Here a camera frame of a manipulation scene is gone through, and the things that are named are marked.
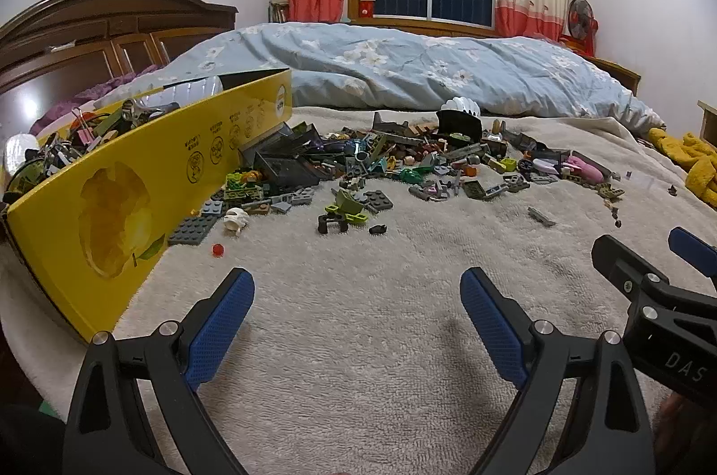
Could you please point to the black plastic cup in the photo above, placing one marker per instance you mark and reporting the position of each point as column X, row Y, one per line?
column 456, row 125

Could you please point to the small red box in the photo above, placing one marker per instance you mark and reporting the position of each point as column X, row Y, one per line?
column 366, row 9

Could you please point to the pink toy piece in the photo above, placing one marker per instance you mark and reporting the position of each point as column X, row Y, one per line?
column 585, row 170

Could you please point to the clear plastic case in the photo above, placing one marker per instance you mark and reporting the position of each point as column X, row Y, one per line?
column 190, row 91

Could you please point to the heap of boxed toy parts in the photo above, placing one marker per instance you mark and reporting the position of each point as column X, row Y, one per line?
column 84, row 133

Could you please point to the white shuttlecock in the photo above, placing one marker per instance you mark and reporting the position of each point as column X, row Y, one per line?
column 462, row 106

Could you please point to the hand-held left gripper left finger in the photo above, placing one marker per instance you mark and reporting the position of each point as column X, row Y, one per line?
column 218, row 329

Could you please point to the wooden bed footboard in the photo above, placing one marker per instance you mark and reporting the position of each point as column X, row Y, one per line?
column 619, row 74

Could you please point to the dark wooden headboard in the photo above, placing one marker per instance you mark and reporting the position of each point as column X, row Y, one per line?
column 84, row 27

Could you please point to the pile of loose toy bricks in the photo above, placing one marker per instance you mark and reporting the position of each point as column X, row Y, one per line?
column 358, row 161

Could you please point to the row of books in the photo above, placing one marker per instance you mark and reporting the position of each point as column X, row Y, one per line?
column 279, row 11

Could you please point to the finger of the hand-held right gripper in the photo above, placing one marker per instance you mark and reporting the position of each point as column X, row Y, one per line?
column 622, row 262
column 694, row 251

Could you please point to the yellow cardboard box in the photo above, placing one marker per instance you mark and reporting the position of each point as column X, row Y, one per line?
column 140, row 206

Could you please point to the white toy helmet piece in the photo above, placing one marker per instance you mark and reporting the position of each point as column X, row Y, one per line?
column 235, row 220

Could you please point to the light wooden bedside table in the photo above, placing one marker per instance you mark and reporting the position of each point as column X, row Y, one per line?
column 708, row 122

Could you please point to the green sheet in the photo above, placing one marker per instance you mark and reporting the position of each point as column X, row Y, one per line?
column 51, row 409

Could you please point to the red standing fan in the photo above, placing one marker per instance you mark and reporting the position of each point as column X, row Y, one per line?
column 580, row 21

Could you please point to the blue floral quilt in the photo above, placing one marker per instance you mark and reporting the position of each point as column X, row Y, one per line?
column 392, row 60

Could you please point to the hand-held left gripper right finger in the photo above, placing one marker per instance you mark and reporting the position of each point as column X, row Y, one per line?
column 496, row 329

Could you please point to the yellow plush cloth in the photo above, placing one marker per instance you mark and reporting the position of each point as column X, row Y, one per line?
column 697, row 161

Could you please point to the purple cloth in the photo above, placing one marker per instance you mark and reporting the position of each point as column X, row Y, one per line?
column 106, row 88

